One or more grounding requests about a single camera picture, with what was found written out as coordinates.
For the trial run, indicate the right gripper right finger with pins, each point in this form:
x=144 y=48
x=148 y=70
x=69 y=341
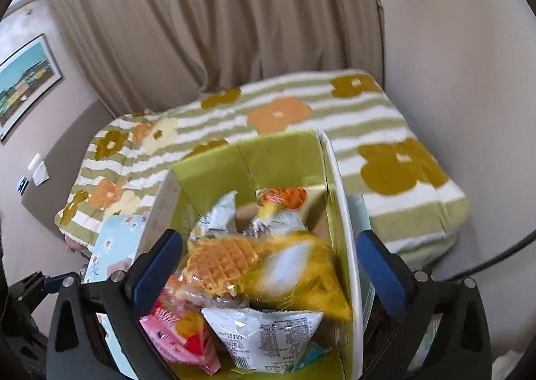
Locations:
x=461 y=346

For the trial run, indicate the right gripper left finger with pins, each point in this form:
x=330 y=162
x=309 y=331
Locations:
x=77 y=347

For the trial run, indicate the pink snack bag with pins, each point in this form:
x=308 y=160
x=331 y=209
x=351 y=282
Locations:
x=179 y=332

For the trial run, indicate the floral striped blanket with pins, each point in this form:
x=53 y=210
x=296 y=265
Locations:
x=413 y=204

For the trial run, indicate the waffle snack bag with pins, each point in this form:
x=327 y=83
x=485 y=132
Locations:
x=284 y=272

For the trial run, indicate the daisy print light-blue cloth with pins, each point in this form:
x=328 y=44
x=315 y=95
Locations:
x=116 y=248

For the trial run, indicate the grey headboard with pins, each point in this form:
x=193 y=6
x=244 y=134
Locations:
x=63 y=162

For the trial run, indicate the white nutrition-label snack bag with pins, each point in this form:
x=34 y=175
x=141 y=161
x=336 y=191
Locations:
x=268 y=342

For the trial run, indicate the yellow chip snack bag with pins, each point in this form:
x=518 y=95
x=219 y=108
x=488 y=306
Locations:
x=273 y=201

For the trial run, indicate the green cardboard box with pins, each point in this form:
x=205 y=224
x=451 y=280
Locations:
x=303 y=158

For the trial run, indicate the silver snack bag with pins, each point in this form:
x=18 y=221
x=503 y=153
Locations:
x=218 y=221

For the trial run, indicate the framed landscape picture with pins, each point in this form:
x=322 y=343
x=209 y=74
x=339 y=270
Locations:
x=26 y=75

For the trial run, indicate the beige curtain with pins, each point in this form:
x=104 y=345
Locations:
x=159 y=54

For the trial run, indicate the blue wall socket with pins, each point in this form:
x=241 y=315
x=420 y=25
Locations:
x=22 y=185

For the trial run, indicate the white wall switch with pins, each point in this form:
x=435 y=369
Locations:
x=38 y=170

